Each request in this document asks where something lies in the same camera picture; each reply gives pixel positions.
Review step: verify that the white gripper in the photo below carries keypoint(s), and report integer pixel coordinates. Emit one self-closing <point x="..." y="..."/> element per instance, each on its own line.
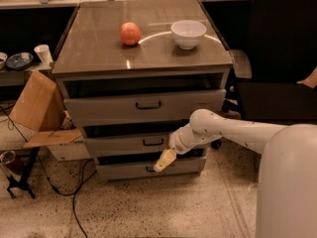
<point x="178" y="143"/>

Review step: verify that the grey drawer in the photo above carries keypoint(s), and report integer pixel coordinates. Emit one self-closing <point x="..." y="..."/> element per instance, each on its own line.
<point x="146" y="169"/>
<point x="127" y="145"/>
<point x="141" y="108"/>

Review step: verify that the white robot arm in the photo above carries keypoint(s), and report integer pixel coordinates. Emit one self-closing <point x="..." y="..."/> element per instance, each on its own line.
<point x="287" y="189"/>

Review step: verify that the grey drawer cabinet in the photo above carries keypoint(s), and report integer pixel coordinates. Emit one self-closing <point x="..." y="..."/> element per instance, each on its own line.
<point x="94" y="62"/>

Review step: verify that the red apple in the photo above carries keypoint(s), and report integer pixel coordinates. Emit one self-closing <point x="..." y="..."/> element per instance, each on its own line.
<point x="130" y="34"/>

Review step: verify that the brown cardboard box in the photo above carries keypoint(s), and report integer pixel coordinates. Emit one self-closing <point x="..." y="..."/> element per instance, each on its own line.
<point x="40" y="108"/>

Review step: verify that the black stand with cup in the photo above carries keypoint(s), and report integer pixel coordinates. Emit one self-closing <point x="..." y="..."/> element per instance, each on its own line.
<point x="16" y="171"/>

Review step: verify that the white paper cup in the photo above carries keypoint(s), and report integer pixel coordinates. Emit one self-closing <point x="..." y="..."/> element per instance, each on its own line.
<point x="44" y="53"/>

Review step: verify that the black office chair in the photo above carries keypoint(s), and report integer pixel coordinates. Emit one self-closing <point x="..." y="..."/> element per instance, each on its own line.
<point x="275" y="74"/>

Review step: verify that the dark blue plate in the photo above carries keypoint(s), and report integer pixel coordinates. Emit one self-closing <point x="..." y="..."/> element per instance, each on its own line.
<point x="19" y="61"/>

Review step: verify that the white bowl at left edge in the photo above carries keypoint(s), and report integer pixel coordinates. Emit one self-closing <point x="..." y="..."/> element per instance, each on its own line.
<point x="3" y="58"/>

